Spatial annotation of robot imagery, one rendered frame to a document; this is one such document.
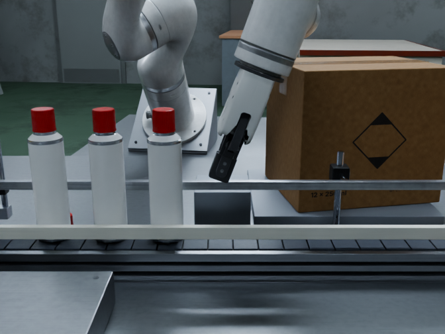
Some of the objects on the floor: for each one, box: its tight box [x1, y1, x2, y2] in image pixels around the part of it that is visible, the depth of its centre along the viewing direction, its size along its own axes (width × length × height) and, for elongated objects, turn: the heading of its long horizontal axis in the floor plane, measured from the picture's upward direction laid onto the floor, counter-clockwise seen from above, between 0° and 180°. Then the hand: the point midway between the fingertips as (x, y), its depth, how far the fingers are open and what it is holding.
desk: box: [219, 30, 267, 107], centre depth 733 cm, size 81×157×88 cm, turn 174°
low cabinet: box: [297, 39, 445, 65], centre depth 699 cm, size 161×203×75 cm
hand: (222, 166), depth 80 cm, fingers closed
